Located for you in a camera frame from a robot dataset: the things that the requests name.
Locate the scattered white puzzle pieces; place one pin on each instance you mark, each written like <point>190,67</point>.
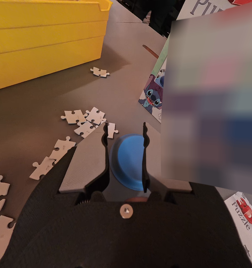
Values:
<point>94,116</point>

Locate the cartoon print puzzle box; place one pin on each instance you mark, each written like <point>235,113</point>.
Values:
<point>153,94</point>

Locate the yellow plastic bin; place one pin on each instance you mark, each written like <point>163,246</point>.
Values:
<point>44,41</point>

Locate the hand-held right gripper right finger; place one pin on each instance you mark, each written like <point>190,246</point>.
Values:
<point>154,159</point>

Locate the blue plastic stand bowl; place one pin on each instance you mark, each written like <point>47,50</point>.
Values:
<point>128,159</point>

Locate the white puzzle box red print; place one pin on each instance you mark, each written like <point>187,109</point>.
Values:
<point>241,213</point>

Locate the brown wooden stick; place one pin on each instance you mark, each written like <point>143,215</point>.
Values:
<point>150,51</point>

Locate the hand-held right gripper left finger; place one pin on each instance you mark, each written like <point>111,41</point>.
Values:
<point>84,161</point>

